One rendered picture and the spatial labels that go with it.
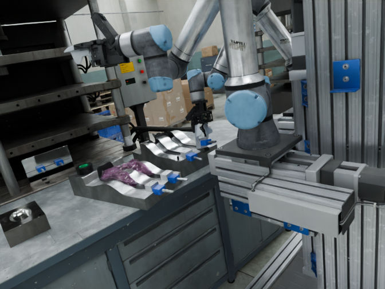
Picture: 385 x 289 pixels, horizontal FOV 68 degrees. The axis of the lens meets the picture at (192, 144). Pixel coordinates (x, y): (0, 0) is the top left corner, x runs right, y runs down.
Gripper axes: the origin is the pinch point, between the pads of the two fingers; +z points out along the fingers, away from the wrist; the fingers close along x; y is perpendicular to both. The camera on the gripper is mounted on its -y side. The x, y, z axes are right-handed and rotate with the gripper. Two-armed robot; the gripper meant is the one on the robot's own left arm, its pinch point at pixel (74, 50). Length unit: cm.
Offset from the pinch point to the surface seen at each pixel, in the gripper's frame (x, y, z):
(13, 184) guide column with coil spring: 27, 57, 84
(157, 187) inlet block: 19, 57, -12
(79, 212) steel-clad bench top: 10, 65, 23
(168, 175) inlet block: 30, 55, -13
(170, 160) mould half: 45, 52, -8
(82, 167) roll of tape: 24, 48, 29
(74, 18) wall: 587, -210, 477
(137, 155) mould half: 64, 53, 23
